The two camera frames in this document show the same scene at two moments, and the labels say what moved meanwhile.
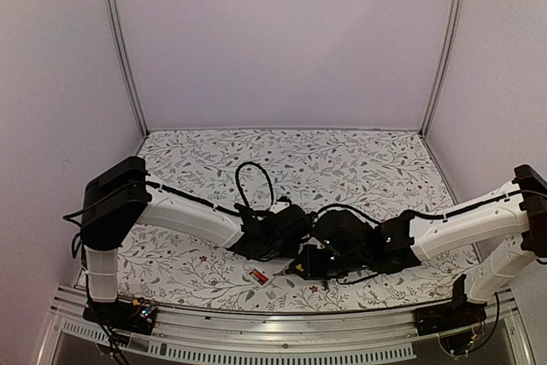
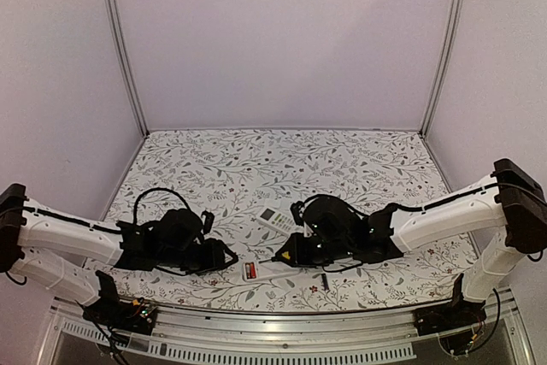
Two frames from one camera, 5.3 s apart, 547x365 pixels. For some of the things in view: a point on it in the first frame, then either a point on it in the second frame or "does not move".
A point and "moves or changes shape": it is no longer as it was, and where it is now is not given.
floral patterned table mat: (386, 171) does not move
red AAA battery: (261, 276) to (253, 271)
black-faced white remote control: (258, 277) moves or changes shape
